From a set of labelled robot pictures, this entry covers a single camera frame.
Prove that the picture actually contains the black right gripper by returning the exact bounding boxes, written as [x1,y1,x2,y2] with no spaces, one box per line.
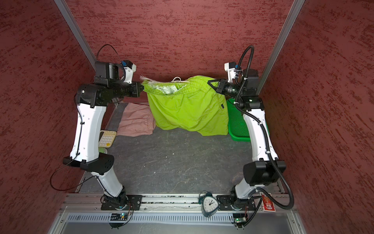
[209,78,246,98]

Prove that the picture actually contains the lime green shorts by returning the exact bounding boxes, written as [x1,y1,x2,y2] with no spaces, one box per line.
[140,76,228,136]

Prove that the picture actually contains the pink shorts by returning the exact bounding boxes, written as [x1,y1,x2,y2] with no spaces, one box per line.
[117,103,156,137]

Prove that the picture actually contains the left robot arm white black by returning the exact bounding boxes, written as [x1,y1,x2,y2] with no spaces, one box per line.
[63,60,144,207]

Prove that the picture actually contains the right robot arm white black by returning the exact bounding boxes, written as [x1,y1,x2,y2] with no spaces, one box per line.
[208,68,286,201]

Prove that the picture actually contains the green plastic basket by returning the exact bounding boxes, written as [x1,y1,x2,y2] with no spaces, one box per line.
[226,97,271,142]

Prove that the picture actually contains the cream yellow calculator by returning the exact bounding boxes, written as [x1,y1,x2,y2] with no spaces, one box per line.
[98,130,117,148]

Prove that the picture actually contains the teal alarm clock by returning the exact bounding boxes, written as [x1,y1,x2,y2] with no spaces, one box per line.
[198,191,219,218]

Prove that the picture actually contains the left circuit board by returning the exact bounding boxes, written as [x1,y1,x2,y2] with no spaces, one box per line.
[109,213,128,222]

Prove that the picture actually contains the circuit board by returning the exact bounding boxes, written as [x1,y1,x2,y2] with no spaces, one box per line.
[232,213,248,226]
[109,213,128,222]

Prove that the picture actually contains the red card packet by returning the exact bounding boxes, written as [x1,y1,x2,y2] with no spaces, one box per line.
[260,192,276,213]

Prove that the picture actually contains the right circuit board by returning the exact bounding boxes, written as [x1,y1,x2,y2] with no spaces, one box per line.
[232,213,248,226]

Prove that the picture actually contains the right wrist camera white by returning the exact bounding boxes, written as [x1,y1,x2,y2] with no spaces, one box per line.
[224,61,238,83]

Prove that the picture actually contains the black corrugated cable conduit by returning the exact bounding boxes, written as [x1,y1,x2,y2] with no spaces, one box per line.
[233,45,295,227]

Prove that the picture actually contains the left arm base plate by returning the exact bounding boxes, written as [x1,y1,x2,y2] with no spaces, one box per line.
[100,195,143,211]

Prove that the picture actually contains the left aluminium corner post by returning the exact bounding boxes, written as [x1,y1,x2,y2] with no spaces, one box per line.
[54,0,96,69]

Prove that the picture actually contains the aluminium corner post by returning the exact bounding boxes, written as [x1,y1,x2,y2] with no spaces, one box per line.
[54,0,96,69]
[256,0,305,95]

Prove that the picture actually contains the right aluminium corner post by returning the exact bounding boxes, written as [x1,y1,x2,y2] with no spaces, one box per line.
[256,0,305,95]

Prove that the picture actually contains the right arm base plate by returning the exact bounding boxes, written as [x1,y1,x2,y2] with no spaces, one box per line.
[216,195,256,211]

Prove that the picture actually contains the aluminium front rail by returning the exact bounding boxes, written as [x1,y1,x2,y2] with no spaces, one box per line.
[59,192,297,214]

